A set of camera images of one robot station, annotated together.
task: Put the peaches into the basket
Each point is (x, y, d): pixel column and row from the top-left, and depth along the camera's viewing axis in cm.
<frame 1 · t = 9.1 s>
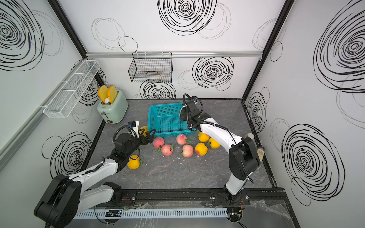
left hand: (149, 129, 83), fingers open
right hand: (185, 112, 87), fingers open
teal plastic basket: (165, 119, 109), on the table
mint green toaster: (113, 113, 99), point 12 cm above the table
left yellow toast slice: (103, 91, 96), point 23 cm above the table
right yellow toast slice: (112, 93, 98), point 21 cm above the table
yellow peach front left: (133, 164, 80), point 8 cm above the table
pink peach far left: (158, 141, 90), point 7 cm above the table
pink peach lower left: (166, 149, 87), point 7 cm above the table
pink peach upper middle: (181, 139, 92), point 6 cm above the table
pink peach lower middle: (187, 150, 86), point 7 cm above the table
yellow peach lower middle: (200, 149, 87), point 7 cm above the table

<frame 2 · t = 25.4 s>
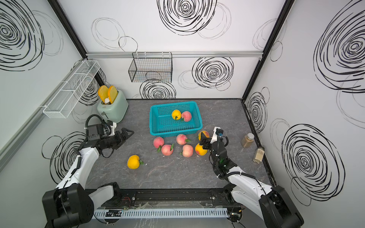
left hand: (128, 136, 82), fingers open
right hand: (207, 134, 82), fingers open
pink peach front right: (187, 116, 104), point 7 cm above the table
brown spice jar: (247, 140, 89), point 9 cm above the table
the other named things where they were.

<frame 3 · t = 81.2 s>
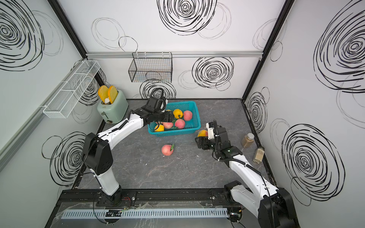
left hand: (169, 115, 88), fingers open
right hand: (201, 139, 82), fingers open
pink peach far left: (179, 123, 101), point 5 cm above the table
pink peach upper middle: (168, 125, 98), point 7 cm above the table
yellow peach lower middle: (161, 128, 101), point 3 cm above the table
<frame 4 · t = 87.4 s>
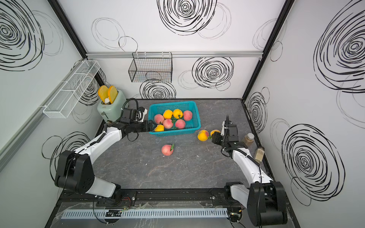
left hand: (151, 125, 87), fingers open
right hand: (216, 136, 86), fingers open
